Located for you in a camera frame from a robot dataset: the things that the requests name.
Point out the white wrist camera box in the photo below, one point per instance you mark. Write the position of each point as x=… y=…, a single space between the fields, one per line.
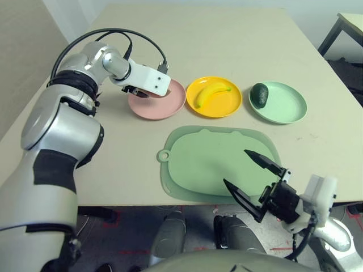
x=321 y=195
x=147 y=78

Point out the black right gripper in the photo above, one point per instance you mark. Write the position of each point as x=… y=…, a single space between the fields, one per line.
x=283 y=201

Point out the grey robot right leg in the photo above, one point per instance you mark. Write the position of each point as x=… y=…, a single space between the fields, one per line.
x=238 y=235

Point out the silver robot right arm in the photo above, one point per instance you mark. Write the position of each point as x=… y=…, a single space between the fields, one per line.
x=337 y=235

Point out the pink plastic plate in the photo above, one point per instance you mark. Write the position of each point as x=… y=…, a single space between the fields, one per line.
x=158 y=109

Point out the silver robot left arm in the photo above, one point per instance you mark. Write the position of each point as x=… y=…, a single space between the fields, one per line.
x=56 y=136

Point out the grey robot left leg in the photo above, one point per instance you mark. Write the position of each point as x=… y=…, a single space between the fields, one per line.
x=170 y=235

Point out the black table base bar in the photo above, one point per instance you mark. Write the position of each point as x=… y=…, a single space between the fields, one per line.
x=350 y=208
x=97 y=213

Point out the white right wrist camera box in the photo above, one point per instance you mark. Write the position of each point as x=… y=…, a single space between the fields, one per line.
x=321 y=195

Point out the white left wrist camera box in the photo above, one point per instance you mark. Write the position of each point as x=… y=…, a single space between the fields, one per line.
x=147 y=78

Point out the grey robot leg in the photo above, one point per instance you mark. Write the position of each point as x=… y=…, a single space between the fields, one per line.
x=238 y=235
x=170 y=235

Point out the dark green toy avocado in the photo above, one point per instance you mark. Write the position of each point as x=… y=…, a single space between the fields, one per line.
x=260 y=95

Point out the yellow plastic plate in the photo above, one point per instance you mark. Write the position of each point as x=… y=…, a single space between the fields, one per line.
x=221 y=105

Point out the mint green plastic plate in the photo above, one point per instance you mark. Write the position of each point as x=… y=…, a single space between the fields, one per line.
x=286 y=107

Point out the green cutting board mat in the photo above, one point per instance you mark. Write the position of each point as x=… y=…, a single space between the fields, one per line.
x=210 y=164

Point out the grey robot torso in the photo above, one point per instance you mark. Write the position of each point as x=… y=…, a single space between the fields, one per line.
x=227 y=262

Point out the side table with black legs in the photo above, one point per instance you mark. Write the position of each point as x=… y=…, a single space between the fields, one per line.
x=348 y=22

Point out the yellow toy banana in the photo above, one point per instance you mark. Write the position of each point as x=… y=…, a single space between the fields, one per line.
x=211 y=92

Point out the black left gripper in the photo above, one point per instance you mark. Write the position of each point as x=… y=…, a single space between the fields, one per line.
x=128 y=89

